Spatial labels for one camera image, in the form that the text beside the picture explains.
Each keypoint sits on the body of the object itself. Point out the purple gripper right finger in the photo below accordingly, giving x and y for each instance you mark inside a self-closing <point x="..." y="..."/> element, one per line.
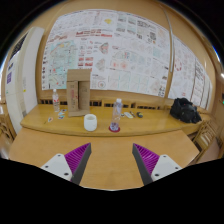
<point x="151" y="166"/>

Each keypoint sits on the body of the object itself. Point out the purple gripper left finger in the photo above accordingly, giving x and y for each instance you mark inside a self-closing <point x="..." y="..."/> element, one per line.
<point x="70" y="166"/>

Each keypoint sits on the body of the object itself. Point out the clear plastic water bottle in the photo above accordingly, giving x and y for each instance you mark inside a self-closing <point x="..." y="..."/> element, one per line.
<point x="117" y="108"/>

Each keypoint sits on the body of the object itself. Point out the water bottle with label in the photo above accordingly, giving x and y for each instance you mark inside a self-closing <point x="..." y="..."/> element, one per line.
<point x="55" y="98"/>

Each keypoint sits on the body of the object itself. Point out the white cup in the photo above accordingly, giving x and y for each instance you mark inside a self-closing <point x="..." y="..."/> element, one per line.
<point x="90" y="122"/>

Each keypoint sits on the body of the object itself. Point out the small black object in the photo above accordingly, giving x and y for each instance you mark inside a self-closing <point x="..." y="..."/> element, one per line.
<point x="139" y="114"/>

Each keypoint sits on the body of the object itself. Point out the red round coaster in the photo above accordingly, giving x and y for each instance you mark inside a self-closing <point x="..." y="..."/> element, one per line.
<point x="113" y="130"/>

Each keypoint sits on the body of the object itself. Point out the small blue white object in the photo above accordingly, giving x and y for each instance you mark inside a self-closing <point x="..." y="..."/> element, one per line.
<point x="60" y="115"/>

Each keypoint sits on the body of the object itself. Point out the white remote control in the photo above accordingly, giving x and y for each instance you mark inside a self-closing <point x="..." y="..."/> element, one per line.
<point x="128" y="115"/>

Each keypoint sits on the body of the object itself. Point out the black bag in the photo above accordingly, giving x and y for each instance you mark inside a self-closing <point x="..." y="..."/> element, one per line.
<point x="185" y="111"/>

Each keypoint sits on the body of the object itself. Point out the wooden chair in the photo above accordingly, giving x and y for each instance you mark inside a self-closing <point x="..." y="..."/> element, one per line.
<point x="208" y="139"/>

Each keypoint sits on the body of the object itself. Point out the cardboard box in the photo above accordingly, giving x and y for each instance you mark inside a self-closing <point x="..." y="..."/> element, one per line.
<point x="78" y="92"/>

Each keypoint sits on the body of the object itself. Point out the right wall poster board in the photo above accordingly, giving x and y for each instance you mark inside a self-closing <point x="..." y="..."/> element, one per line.
<point x="189" y="80"/>

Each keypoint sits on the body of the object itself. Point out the large wall poster board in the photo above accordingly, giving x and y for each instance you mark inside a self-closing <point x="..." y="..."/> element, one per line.
<point x="123" y="51"/>

